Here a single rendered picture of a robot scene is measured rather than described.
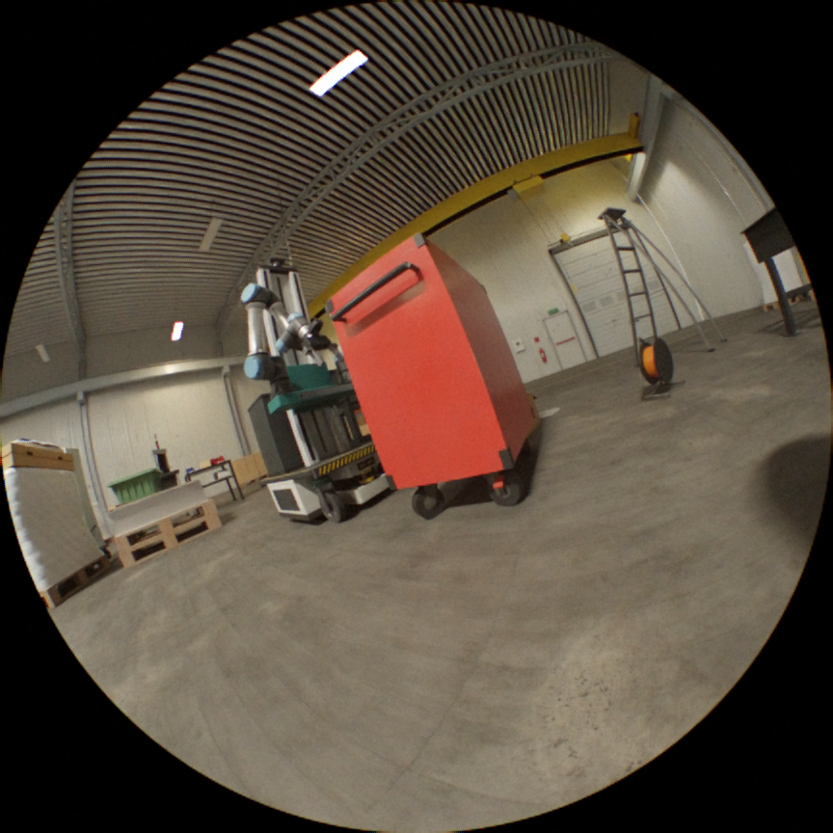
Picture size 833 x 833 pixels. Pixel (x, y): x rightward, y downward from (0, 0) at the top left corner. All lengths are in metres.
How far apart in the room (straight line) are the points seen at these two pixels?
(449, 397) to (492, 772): 0.83
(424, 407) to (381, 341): 0.27
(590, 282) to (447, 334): 10.90
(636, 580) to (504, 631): 0.25
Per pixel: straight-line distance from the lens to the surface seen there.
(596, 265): 11.83
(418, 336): 0.81
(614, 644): 0.47
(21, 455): 3.13
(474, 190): 9.47
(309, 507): 1.48
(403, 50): 8.59
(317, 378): 1.73
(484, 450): 0.77
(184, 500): 3.08
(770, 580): 0.57
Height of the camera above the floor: 0.40
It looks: 1 degrees down
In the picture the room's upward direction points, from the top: 20 degrees counter-clockwise
